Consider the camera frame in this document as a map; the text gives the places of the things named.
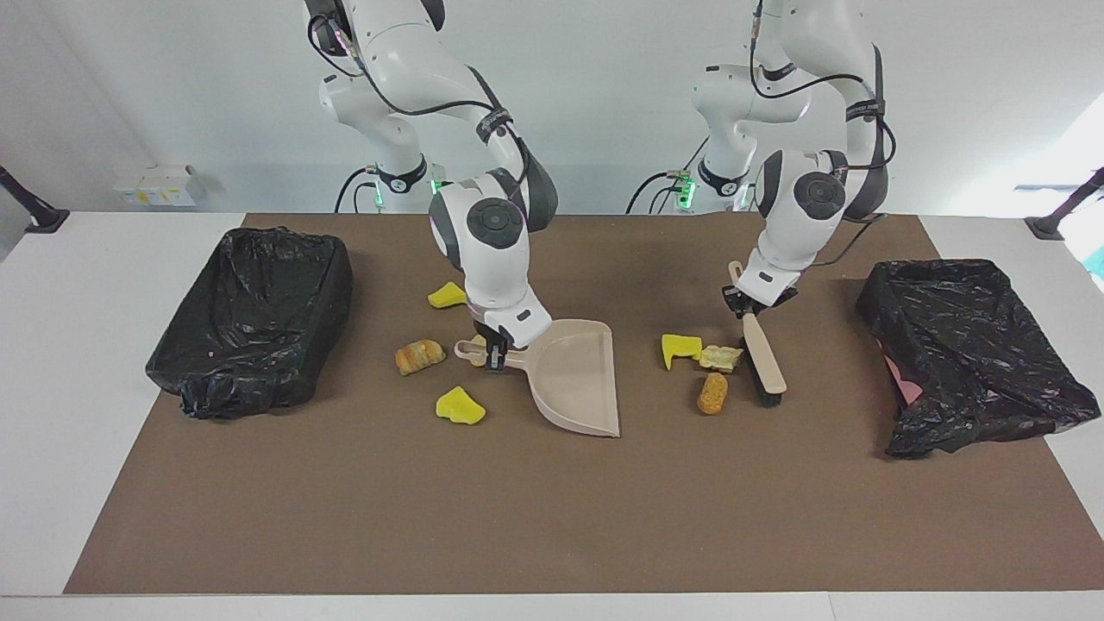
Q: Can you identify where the yellow curved sponge piece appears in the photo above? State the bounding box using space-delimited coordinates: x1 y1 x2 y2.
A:
435 386 487 426

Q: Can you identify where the yellow sponge piece with notch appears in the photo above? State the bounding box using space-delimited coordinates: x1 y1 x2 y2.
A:
662 334 704 372

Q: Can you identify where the striped croissant piece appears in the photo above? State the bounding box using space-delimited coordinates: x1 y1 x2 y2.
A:
394 339 448 377

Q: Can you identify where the beige plastic dustpan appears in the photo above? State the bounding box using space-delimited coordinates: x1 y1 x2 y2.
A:
455 319 622 439

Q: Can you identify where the brown round bread bun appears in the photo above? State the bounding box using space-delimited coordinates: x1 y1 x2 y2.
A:
697 371 730 416

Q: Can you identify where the left black trash bag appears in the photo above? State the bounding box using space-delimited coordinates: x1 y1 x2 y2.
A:
856 259 1102 460

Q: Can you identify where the black trash bag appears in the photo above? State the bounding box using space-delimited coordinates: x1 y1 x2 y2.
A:
856 259 1102 460
145 226 354 421

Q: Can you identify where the right black trash bag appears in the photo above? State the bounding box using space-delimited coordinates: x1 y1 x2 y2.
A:
145 226 354 421

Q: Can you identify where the brown paper table mat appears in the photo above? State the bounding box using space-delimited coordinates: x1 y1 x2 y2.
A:
62 213 1104 596

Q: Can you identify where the white cardboard box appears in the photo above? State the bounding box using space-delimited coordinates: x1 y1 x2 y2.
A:
138 164 206 208

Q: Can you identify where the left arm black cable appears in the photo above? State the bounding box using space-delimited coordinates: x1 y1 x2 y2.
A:
749 0 898 270

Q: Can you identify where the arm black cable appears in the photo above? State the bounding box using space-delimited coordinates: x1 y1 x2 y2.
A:
306 0 529 173
749 0 898 270

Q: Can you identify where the black base cable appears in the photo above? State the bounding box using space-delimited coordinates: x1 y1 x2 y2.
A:
627 158 693 214
335 166 380 214

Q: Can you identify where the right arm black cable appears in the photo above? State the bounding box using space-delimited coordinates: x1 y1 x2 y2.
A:
306 0 529 173

